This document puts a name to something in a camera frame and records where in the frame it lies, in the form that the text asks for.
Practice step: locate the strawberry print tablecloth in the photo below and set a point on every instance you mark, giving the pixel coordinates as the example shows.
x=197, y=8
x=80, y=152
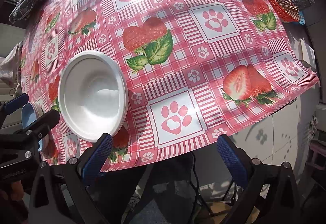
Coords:
x=203, y=60

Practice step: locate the white round bowl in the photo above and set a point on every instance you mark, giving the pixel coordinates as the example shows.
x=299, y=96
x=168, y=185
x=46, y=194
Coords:
x=91, y=96

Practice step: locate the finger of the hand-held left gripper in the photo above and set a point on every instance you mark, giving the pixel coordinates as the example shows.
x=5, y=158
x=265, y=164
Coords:
x=16, y=104
x=44, y=122

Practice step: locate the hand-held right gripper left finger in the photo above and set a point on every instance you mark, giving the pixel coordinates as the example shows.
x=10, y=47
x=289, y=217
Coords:
x=98, y=159

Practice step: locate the white cardboard box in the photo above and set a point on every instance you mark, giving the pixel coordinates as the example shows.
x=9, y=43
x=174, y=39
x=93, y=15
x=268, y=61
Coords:
x=307, y=52

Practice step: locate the blue plastic dish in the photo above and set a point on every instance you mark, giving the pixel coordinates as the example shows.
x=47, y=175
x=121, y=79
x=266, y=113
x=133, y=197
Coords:
x=301, y=18

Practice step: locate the grey metal grater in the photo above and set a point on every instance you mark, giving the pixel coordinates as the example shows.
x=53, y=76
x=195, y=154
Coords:
x=303, y=1

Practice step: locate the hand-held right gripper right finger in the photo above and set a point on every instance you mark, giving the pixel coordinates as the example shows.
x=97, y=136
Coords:
x=233, y=160

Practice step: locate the red basket with skewers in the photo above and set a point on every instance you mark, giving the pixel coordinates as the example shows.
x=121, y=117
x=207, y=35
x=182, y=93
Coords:
x=280, y=7

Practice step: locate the blue plastic bowl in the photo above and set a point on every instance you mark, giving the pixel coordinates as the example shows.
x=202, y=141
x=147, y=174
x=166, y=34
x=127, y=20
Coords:
x=29, y=118

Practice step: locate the beige cloth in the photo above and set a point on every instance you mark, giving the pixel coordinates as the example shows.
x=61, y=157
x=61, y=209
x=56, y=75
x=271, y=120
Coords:
x=10, y=66

